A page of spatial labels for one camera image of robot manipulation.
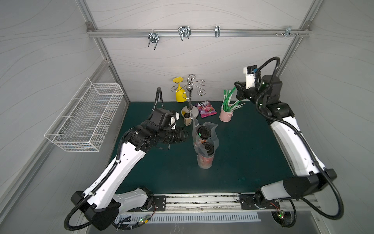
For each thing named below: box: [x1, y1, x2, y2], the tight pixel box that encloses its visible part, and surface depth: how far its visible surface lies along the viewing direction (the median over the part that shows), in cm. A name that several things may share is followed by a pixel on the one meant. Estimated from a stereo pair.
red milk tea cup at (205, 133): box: [196, 125, 212, 144], surface depth 83 cm
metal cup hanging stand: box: [170, 74, 207, 118], surface depth 97 cm
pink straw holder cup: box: [219, 108, 234, 123], surface depth 106 cm
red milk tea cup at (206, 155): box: [197, 141, 215, 170], surface depth 77 cm
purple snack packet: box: [196, 100, 218, 118], surface depth 116 cm
